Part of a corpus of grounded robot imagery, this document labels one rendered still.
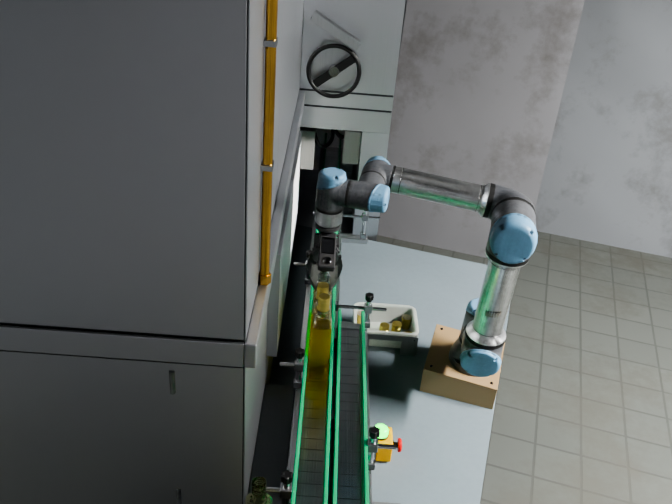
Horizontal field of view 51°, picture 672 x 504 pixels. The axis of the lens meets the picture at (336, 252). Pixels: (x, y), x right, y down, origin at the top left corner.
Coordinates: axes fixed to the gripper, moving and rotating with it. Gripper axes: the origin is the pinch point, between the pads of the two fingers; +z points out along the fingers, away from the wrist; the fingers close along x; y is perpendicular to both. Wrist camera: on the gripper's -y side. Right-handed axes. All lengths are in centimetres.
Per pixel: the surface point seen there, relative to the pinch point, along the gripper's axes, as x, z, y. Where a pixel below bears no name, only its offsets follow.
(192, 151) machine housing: 25, -64, -58
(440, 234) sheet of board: -77, 105, 232
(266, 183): 14, -49, -37
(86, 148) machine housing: 43, -63, -58
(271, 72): 13, -72, -37
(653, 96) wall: -196, 10, 251
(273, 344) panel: 12.8, 12.9, -11.3
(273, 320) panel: 13.1, 4.6, -11.3
